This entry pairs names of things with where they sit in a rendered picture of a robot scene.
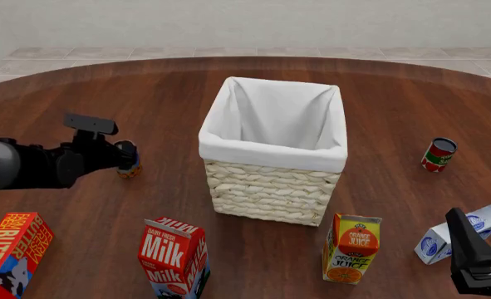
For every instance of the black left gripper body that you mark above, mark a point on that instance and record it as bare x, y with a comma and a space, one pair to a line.
97, 155

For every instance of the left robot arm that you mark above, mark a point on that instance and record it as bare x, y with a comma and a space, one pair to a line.
16, 165

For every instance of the white and blue cream cheese box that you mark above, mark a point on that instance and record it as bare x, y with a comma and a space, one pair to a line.
434, 243

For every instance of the red butter box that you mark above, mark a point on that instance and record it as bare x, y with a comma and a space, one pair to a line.
12, 249

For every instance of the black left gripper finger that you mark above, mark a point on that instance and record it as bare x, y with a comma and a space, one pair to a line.
126, 155

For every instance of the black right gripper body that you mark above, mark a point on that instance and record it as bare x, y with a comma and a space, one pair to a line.
482, 280

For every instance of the orange juice carton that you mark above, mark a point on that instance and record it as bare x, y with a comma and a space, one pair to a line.
351, 249

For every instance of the wicker basket with white liner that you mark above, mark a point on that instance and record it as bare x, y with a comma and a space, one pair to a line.
270, 187

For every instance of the red tomato sauce can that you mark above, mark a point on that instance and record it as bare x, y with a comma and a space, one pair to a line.
438, 155

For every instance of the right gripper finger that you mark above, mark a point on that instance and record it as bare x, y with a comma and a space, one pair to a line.
469, 246

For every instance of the red milk carton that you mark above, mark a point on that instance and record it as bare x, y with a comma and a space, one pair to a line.
166, 255

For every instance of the alphabet soup can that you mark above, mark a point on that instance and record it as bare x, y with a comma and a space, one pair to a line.
134, 172

